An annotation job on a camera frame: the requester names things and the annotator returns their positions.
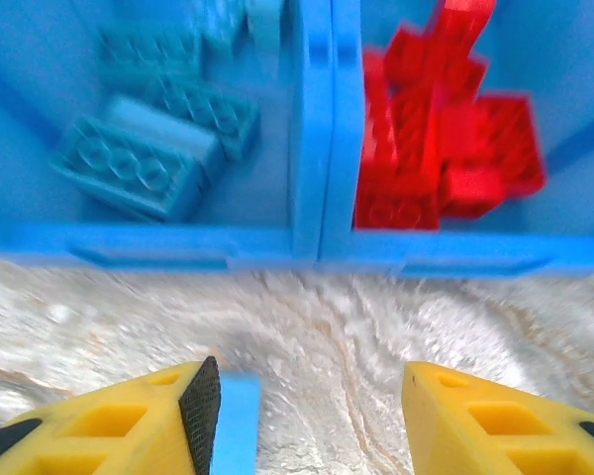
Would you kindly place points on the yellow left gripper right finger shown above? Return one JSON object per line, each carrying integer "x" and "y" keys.
{"x": 475, "y": 435}

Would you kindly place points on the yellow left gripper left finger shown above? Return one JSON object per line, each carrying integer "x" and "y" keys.
{"x": 128, "y": 435}

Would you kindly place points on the light blue lego brick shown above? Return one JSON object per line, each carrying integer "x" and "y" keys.
{"x": 163, "y": 128}
{"x": 237, "y": 430}

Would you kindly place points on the red two-by-four lego brick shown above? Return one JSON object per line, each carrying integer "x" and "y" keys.
{"x": 505, "y": 133}

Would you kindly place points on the dark blue lego brick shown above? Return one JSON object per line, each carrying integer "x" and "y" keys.
{"x": 218, "y": 116}
{"x": 124, "y": 173}
{"x": 148, "y": 49}

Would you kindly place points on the small red lego brick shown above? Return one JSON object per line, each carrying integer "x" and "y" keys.
{"x": 475, "y": 190}

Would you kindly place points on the blue plastic bin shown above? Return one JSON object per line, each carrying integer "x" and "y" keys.
{"x": 574, "y": 74}
{"x": 29, "y": 74}

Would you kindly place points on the tall red lego piece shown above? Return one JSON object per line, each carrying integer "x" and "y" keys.
{"x": 460, "y": 39}

